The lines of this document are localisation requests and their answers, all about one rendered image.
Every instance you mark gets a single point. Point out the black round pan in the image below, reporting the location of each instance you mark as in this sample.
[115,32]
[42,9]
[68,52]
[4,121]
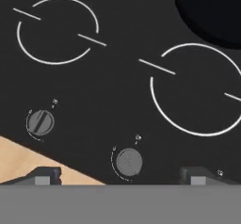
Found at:
[212,11]

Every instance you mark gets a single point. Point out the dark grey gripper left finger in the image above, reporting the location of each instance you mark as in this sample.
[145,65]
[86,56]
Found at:
[44,175]

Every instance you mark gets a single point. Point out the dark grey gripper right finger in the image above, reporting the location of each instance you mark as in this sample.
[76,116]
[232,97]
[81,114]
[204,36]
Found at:
[196,174]

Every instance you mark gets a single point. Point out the grey hob knob with stripes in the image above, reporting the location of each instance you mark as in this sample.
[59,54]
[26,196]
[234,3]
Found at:
[40,123]

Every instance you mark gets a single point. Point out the black glass hob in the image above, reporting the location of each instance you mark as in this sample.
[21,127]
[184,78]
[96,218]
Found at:
[125,86]

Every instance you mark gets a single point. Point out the plain grey hob knob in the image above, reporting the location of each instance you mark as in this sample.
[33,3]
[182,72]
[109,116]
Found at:
[129,162]

